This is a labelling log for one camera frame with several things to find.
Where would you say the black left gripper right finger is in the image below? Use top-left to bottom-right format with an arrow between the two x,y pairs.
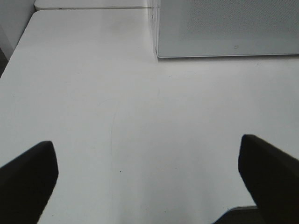
238,134 -> 299,224

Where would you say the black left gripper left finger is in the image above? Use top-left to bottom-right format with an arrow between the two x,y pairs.
0,141 -> 59,224

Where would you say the white microwave oven body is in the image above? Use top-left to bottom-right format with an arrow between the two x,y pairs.
149,0 -> 299,59

